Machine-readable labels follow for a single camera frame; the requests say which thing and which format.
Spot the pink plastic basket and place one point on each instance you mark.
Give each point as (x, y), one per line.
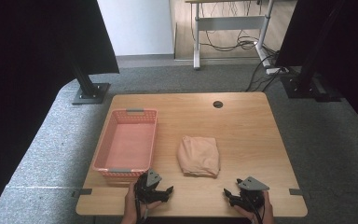
(130, 146)

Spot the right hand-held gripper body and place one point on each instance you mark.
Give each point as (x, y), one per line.
(252, 184)

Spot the person's left hand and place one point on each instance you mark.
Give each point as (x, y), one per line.
(129, 205)

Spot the white desk frame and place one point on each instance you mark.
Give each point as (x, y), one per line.
(230, 23)

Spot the black metal stand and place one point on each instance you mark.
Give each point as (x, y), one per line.
(307, 81)
(88, 88)

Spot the grey table edge bracket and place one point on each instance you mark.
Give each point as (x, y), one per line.
(296, 192)
(84, 192)

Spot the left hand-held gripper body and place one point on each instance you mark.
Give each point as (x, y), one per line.
(153, 178)

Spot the white power strip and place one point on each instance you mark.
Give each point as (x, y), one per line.
(276, 70)

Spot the person's right hand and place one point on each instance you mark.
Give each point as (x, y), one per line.
(265, 211)

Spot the black curtain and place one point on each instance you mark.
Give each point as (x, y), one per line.
(21, 77)
(348, 46)

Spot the beige cloth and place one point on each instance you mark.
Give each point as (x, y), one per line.
(199, 155)

